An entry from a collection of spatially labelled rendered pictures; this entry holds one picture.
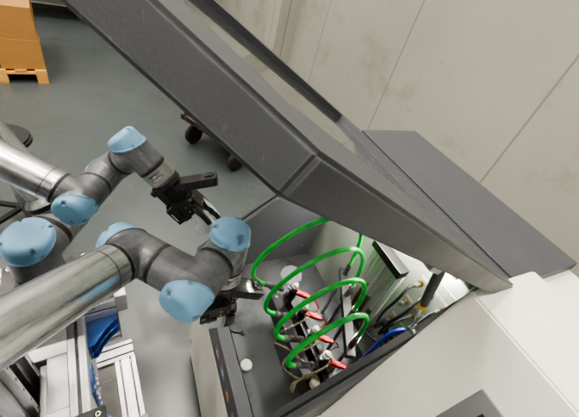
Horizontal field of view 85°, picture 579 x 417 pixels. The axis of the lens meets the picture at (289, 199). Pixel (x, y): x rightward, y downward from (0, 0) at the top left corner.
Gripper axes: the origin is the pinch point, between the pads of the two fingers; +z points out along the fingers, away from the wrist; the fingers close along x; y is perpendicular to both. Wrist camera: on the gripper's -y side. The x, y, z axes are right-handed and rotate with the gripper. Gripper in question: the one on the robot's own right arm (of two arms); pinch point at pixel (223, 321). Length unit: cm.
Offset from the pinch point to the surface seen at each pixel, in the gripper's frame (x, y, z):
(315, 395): 21.2, -19.7, 9.1
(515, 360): 36, -38, -32
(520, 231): 10, -81, -29
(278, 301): -13.4, -25.7, 22.4
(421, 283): 8, -56, -10
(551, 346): 36, -46, -35
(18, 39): -409, 118, 73
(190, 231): -143, -20, 120
